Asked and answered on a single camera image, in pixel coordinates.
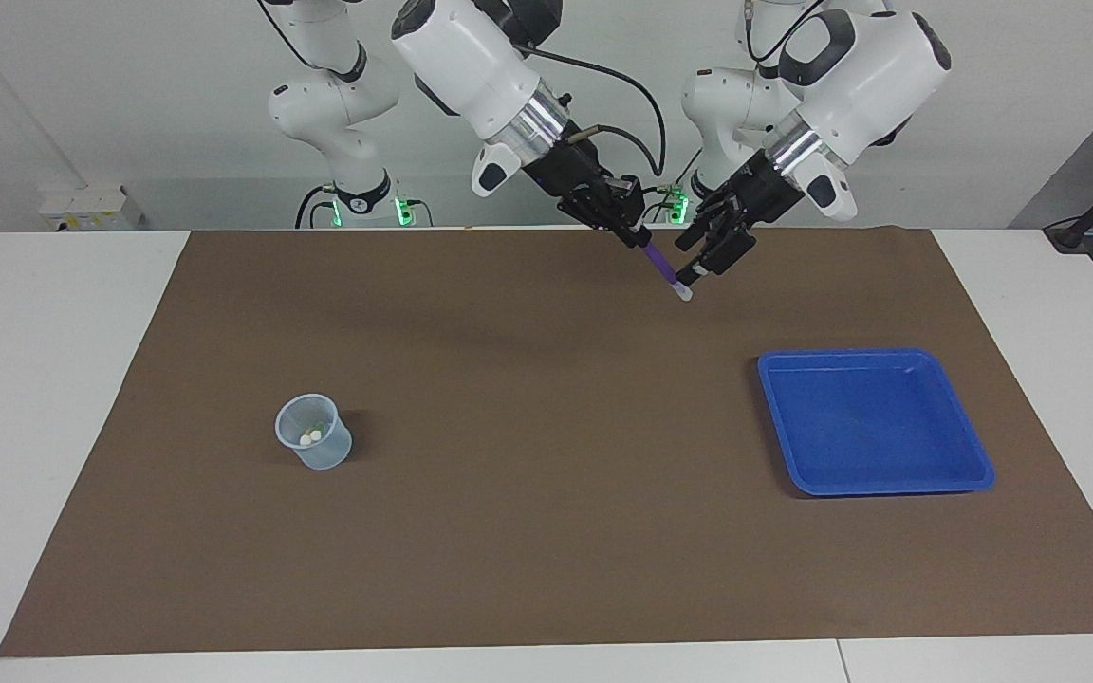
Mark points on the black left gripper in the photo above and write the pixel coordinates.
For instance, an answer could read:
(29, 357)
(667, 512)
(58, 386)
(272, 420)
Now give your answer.
(765, 190)

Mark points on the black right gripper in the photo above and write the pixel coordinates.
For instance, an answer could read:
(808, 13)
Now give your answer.
(575, 175)

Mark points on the purple pen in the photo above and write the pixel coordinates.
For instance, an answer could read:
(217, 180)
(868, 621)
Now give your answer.
(662, 267)

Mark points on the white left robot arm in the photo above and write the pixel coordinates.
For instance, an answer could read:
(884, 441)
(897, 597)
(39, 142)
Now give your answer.
(869, 66)

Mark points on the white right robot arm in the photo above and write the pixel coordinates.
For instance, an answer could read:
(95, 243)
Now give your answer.
(461, 57)

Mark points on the blue plastic tray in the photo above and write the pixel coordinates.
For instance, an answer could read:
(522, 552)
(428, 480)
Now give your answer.
(874, 427)

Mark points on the brown table mat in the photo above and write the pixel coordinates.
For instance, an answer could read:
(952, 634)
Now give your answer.
(546, 474)

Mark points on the clear plastic cup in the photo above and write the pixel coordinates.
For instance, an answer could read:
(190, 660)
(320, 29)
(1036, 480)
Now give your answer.
(324, 455)

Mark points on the white box with yellow marks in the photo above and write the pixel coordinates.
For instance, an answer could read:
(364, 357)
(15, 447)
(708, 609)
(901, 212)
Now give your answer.
(91, 207)

